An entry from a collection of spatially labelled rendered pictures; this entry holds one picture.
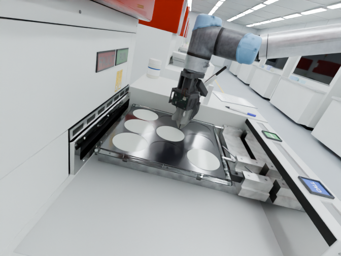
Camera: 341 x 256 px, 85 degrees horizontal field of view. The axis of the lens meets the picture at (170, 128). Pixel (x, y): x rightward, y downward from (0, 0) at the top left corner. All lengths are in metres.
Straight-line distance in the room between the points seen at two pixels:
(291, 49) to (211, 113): 0.36
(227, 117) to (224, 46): 0.38
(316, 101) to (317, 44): 4.61
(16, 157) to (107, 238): 0.22
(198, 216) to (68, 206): 0.30
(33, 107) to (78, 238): 0.25
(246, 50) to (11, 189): 0.56
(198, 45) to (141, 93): 0.36
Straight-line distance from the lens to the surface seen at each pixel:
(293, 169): 0.61
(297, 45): 0.68
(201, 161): 0.55
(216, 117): 0.85
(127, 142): 0.55
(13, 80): 0.31
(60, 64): 0.38
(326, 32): 0.69
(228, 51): 0.56
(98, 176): 0.55
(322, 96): 5.30
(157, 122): 0.70
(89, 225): 0.46
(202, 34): 0.58
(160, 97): 0.82
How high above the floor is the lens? 1.20
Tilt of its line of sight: 26 degrees down
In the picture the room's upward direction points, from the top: 15 degrees clockwise
